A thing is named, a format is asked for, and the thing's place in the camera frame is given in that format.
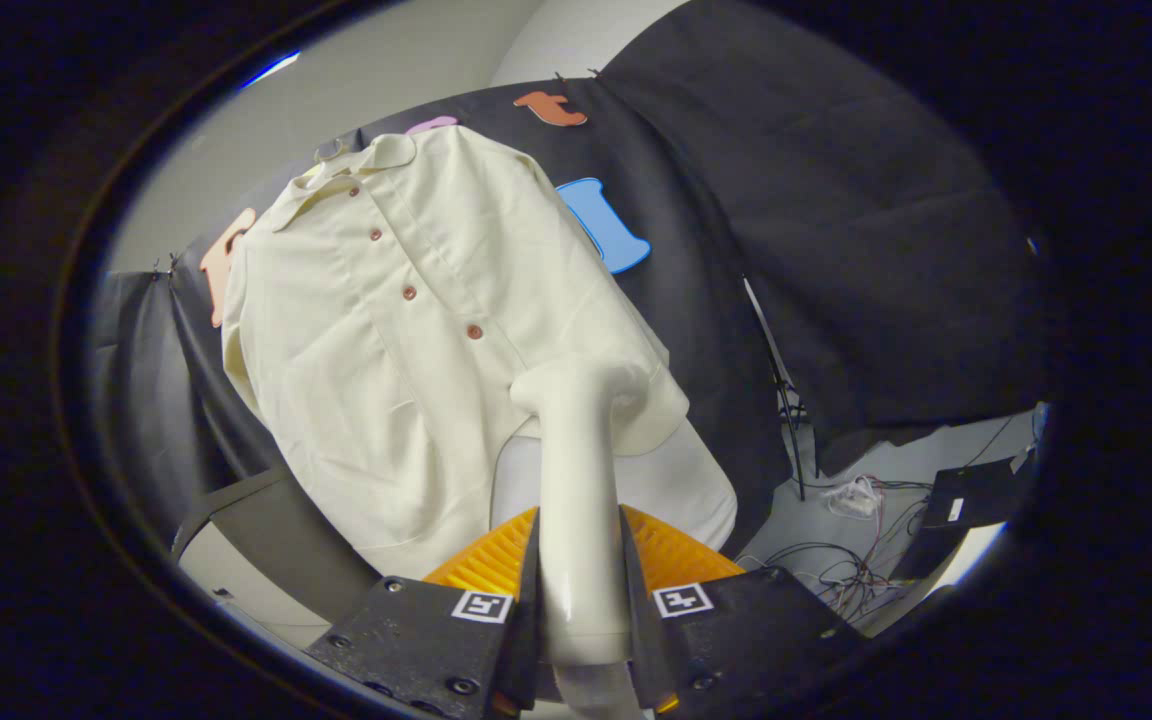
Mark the cream button-up shirt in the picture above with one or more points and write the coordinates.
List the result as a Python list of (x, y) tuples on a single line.
[(376, 380)]

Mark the white padded hanging board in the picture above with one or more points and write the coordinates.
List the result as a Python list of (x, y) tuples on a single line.
[(686, 490)]

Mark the small black cloth clip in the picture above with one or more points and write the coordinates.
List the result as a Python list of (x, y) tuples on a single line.
[(167, 267)]

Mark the white clothes hanger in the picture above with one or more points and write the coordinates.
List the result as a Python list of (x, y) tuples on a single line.
[(333, 149)]

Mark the flat black floor box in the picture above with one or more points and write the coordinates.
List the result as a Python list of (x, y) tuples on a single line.
[(976, 500)]

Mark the black backdrop cloth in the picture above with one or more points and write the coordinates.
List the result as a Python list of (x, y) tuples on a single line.
[(836, 250)]

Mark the cream garment steamer head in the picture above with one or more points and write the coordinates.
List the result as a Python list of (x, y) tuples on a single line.
[(576, 520)]

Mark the white power adapter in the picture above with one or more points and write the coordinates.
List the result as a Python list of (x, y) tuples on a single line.
[(851, 497)]

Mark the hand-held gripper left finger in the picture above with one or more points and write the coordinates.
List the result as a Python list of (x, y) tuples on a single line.
[(416, 640)]

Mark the grey-topped white cabinet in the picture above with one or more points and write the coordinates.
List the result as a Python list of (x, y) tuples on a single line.
[(276, 540)]

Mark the thin black stand pole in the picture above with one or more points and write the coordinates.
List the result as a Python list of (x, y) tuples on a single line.
[(781, 390)]

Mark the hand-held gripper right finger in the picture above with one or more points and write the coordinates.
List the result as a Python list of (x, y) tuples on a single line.
[(746, 630)]

